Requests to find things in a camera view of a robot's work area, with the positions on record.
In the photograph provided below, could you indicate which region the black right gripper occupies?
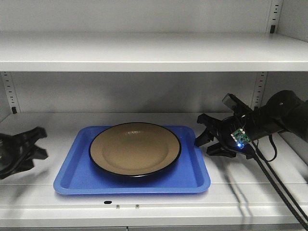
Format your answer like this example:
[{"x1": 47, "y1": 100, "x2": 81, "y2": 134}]
[{"x1": 194, "y1": 114, "x2": 255, "y2": 159}]

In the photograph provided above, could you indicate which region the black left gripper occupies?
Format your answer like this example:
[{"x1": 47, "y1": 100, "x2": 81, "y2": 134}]
[{"x1": 0, "y1": 127, "x2": 48, "y2": 180}]

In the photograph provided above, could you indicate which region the blue plastic tray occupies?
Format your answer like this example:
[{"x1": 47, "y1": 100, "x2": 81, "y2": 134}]
[{"x1": 53, "y1": 126, "x2": 211, "y2": 195}]

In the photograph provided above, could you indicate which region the beige plate with black rim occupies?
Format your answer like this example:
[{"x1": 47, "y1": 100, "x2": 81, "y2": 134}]
[{"x1": 90, "y1": 122, "x2": 181, "y2": 177}]

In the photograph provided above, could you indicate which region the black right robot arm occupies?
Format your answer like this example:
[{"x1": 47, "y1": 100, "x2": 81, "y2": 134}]
[{"x1": 194, "y1": 90, "x2": 308, "y2": 159}]

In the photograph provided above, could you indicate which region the grey upper cabinet shelf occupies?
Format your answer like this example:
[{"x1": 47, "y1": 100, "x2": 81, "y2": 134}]
[{"x1": 0, "y1": 32, "x2": 308, "y2": 72}]

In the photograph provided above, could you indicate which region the green circuit board right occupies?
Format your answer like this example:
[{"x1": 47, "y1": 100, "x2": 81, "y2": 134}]
[{"x1": 231, "y1": 128, "x2": 251, "y2": 149}]

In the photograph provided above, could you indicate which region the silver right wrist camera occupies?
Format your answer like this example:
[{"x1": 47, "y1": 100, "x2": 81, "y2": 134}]
[{"x1": 222, "y1": 93, "x2": 252, "y2": 114}]

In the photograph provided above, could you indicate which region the black braided right cable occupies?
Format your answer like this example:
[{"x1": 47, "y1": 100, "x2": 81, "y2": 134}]
[{"x1": 247, "y1": 141, "x2": 308, "y2": 226}]

